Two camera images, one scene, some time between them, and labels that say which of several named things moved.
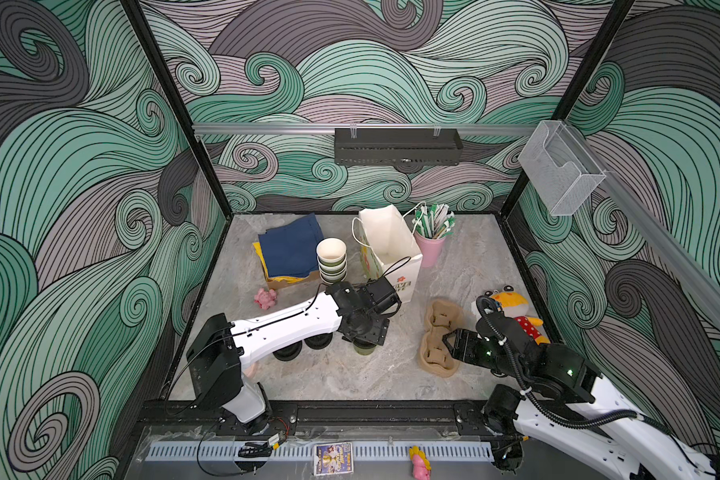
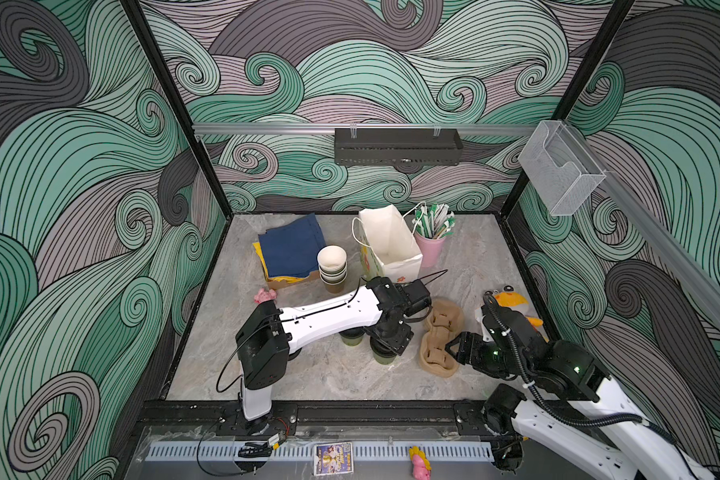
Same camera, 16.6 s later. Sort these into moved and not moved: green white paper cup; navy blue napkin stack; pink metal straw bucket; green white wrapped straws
Moved: green white paper cup
Not moved: pink metal straw bucket; navy blue napkin stack; green white wrapped straws
